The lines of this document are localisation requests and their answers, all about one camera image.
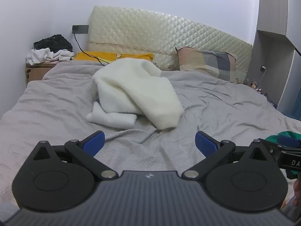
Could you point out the group of small bottles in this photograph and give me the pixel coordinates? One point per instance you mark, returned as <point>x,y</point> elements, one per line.
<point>255,86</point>

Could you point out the dark wall socket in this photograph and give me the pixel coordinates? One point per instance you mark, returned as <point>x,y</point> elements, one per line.
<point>81,29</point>

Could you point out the wall charger plug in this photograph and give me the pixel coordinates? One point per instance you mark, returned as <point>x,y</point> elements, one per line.
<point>263,67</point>

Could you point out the grey wardrobe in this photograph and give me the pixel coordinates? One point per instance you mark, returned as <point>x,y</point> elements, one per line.
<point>265,47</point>

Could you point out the black clothes pile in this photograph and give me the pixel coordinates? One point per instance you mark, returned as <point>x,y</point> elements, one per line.
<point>54,42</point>

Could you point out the white clothes pile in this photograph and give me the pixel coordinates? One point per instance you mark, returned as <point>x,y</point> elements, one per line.
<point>42,55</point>

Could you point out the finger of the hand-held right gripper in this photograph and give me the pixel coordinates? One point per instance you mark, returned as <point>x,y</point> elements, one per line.
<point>270,147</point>

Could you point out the cream quilted headboard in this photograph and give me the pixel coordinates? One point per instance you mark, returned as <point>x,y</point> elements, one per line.
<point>152,33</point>

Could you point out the plaid pillow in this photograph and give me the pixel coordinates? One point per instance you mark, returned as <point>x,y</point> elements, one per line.
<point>207,63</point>

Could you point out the cardboard box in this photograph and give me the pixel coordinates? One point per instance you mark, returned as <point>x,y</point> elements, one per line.
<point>35,71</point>

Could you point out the person's right hand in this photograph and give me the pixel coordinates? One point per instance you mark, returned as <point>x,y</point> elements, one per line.
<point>297,189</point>

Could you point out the grey bedsheet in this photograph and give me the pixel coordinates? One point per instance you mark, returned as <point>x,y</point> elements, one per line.
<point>58,103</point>

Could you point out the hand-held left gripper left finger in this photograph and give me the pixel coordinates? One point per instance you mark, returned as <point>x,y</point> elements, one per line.
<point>94,143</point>

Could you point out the yellow pillow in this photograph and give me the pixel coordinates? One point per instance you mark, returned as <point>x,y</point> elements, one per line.
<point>89,56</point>

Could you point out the green cloth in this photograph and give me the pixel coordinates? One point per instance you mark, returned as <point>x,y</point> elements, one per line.
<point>274,137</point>

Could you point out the white striped sweater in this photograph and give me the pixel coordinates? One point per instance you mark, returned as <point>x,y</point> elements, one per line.
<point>141,91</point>

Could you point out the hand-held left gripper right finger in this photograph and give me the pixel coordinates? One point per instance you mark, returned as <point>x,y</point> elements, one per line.
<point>205,143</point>

